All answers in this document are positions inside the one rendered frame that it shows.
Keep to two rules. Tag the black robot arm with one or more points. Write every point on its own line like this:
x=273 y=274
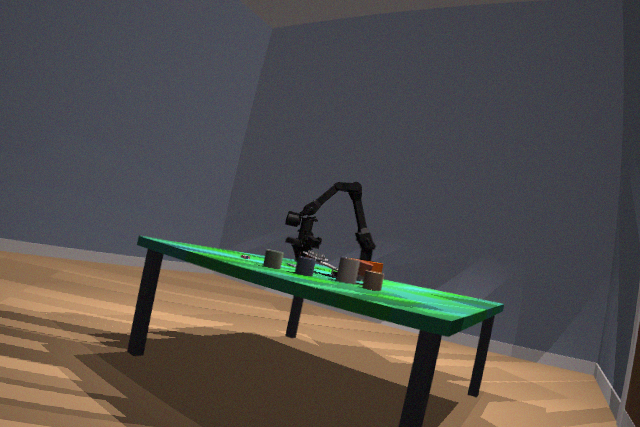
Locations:
x=363 y=236

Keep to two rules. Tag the grey hollow cylinder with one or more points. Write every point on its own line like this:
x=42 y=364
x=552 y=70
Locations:
x=348 y=270

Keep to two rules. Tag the olive-grey cylinder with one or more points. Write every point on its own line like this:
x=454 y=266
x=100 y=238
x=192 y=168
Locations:
x=273 y=259

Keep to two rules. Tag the dark grey cylinder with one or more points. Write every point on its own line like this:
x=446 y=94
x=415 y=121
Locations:
x=305 y=266

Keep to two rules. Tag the orange cylinder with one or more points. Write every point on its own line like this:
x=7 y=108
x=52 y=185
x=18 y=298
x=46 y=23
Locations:
x=364 y=266

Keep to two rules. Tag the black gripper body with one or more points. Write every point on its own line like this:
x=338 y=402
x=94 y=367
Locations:
x=297 y=241

